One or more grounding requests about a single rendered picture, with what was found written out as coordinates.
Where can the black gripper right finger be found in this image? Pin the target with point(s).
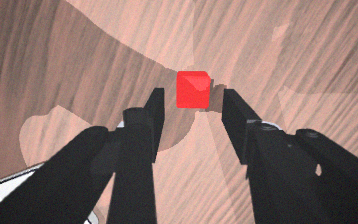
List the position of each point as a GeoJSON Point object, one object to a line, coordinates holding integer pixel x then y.
{"type": "Point", "coordinates": [279, 184]}

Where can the red cube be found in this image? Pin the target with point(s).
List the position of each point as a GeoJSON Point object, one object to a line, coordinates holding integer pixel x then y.
{"type": "Point", "coordinates": [193, 88]}

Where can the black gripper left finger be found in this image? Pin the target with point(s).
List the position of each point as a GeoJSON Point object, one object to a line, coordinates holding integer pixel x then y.
{"type": "Point", "coordinates": [62, 190]}

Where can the white tray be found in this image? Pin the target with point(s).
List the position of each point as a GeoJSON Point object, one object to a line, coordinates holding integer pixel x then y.
{"type": "Point", "coordinates": [9, 183]}

